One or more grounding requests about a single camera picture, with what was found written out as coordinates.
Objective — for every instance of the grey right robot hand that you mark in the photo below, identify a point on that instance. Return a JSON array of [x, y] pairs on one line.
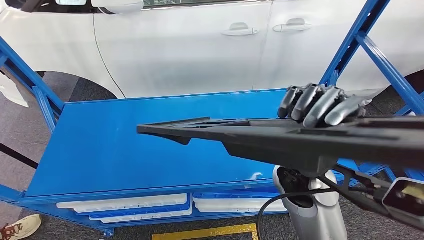
[[314, 106]]

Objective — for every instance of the black plastic panel part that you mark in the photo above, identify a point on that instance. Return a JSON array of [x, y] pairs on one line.
[[265, 139]]

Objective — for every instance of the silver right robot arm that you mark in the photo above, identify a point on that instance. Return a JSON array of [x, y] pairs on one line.
[[314, 222]]

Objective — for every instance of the blue metal shelf rack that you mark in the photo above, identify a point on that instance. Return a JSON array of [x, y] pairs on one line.
[[132, 139]]

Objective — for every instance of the white car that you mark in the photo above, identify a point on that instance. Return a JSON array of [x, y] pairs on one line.
[[182, 49]]

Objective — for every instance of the person's cream sneaker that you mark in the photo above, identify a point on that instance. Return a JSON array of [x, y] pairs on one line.
[[23, 227]]

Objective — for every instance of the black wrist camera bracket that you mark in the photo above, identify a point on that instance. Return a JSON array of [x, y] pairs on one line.
[[361, 188]]

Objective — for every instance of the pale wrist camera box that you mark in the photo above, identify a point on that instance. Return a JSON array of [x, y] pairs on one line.
[[407, 198]]

